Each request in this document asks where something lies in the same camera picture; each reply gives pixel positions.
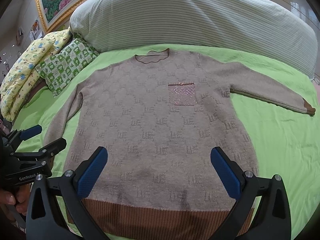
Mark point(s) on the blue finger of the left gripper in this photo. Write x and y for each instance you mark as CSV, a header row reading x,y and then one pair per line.
x,y
52,148
30,132

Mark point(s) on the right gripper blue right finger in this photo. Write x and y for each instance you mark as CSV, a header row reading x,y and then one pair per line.
x,y
261,209

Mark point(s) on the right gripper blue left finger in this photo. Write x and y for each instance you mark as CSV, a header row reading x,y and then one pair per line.
x,y
44,217

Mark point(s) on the person left hand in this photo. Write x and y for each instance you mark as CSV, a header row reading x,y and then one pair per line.
x,y
19,201

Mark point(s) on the yellow cartoon print quilt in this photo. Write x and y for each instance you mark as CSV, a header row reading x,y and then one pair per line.
x,y
22,77

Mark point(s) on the green white patterned pillow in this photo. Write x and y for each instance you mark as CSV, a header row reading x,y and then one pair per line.
x,y
60,69

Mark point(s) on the green bed sheet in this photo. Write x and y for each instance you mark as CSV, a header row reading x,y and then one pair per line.
x,y
286,143

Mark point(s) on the grey striped large pillow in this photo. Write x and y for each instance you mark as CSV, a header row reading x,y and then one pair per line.
x,y
260,27

